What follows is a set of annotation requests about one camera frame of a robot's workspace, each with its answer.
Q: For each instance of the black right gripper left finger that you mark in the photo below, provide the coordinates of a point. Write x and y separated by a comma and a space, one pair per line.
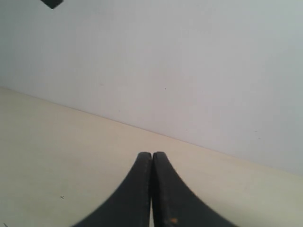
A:
130, 203

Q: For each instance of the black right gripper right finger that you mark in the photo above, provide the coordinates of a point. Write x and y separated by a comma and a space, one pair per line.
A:
174, 204

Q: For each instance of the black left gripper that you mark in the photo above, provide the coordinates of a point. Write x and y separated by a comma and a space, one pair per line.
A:
52, 4

